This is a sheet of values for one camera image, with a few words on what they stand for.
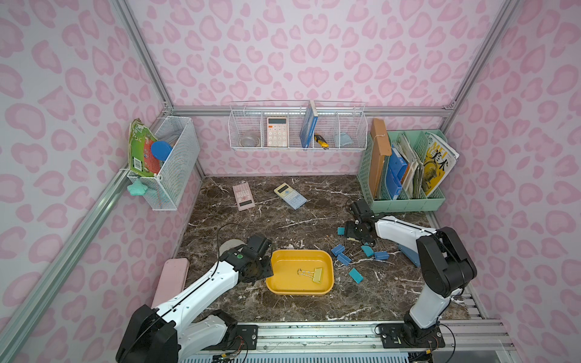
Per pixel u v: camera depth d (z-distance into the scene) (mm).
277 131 932
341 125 1014
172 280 846
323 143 924
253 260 587
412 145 1060
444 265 476
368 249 923
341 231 972
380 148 833
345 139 1005
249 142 959
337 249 921
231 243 951
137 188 622
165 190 729
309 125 878
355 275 854
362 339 738
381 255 909
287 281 859
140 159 699
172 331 398
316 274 857
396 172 969
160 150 755
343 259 891
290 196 1099
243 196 1099
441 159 974
